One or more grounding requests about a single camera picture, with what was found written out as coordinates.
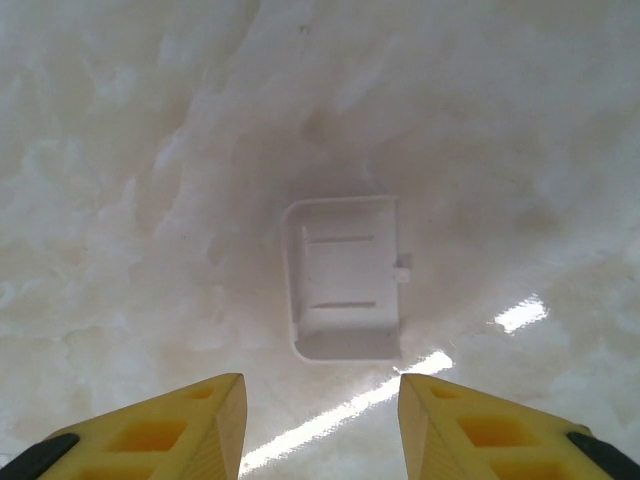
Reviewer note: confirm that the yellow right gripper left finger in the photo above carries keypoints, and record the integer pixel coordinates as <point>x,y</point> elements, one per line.
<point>150,435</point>

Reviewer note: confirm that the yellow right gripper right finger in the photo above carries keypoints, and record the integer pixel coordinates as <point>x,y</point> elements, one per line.
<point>500,435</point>

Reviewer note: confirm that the white battery cover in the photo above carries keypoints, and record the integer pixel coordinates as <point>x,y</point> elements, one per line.
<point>345,280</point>

